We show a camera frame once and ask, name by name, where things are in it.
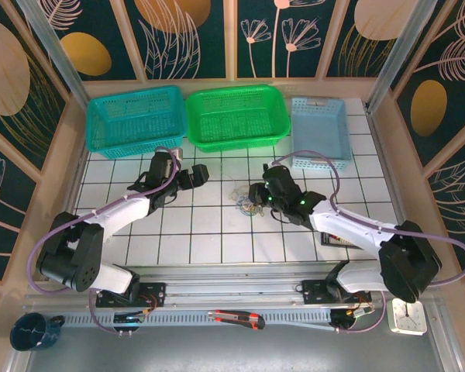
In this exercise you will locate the green plastic mesh basket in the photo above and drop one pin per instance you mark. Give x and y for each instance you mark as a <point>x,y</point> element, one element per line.
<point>236,128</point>

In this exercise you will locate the small controller board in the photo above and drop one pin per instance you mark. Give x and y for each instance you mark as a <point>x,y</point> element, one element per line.
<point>129,318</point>
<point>346,315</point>

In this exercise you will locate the red black box cutter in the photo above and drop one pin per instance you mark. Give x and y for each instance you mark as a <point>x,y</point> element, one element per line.
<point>236,318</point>

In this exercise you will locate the aluminium mounting rail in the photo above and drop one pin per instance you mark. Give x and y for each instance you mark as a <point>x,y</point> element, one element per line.
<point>232,288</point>

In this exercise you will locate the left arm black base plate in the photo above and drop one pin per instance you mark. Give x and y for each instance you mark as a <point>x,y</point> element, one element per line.
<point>157,288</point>

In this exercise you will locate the white square alarm clock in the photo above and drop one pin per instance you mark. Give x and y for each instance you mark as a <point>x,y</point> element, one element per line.
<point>407,321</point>

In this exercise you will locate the dark blue mug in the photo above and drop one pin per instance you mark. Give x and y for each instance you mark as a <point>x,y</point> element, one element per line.
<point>27,333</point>

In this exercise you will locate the aluminium frame post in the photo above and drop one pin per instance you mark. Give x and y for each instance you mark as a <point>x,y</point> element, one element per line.
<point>58,58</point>
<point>395,58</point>

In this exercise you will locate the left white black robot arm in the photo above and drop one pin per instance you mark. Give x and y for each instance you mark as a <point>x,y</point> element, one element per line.
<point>126,211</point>

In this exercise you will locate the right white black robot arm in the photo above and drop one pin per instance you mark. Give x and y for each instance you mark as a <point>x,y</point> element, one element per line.
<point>345,228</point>

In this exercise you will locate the black board with orange connectors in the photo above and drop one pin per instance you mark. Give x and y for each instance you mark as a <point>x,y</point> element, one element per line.
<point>333,241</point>

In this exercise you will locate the light blue plastic basket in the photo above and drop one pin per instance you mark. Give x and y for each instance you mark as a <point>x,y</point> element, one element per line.
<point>317,131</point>

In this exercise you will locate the teal plastic mesh basket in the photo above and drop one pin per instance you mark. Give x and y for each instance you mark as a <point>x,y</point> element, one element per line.
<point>135,124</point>

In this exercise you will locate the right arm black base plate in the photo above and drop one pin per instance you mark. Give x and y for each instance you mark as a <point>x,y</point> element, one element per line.
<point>312,288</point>

